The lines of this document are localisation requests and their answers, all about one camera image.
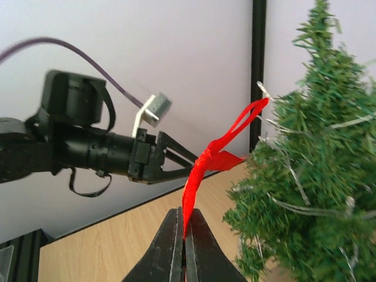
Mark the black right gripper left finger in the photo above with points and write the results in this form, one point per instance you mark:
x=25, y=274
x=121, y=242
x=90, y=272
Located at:
x=162, y=261

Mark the black aluminium mounting rail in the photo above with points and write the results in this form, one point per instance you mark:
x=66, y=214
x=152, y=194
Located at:
x=21, y=261

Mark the small green christmas tree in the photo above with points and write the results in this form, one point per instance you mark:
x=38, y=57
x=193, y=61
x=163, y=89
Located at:
x=337, y=89

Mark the clear wire fairy lights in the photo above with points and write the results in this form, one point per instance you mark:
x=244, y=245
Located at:
x=306, y=202

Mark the red bow ornament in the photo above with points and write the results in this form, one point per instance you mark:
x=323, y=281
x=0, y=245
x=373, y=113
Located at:
x=215, y=158

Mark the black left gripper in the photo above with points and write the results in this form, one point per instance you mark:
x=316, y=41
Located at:
x=148, y=154

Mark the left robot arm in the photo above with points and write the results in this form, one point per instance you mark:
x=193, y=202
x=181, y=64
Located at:
x=73, y=130

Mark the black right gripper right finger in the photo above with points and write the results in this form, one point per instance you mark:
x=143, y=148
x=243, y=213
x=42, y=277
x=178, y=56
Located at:
x=204, y=258

